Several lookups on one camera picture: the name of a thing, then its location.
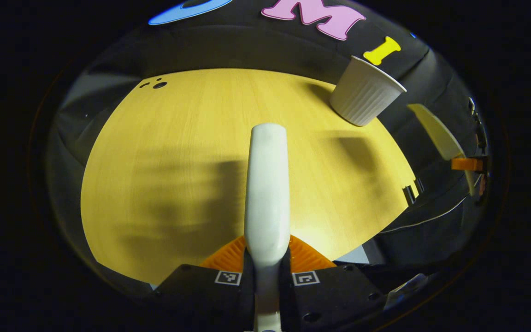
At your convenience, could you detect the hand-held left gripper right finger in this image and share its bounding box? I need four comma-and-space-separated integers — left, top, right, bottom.
278, 234, 386, 332

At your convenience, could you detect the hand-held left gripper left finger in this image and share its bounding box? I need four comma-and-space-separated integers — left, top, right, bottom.
155, 235, 255, 332

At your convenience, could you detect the white ribbed garbage bin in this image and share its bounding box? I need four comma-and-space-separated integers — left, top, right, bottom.
330, 56, 407, 127

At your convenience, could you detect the wooden desktop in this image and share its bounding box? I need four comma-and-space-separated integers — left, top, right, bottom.
80, 68, 419, 285

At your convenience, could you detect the black backdrop cloth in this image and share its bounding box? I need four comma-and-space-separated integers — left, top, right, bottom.
47, 0, 492, 296

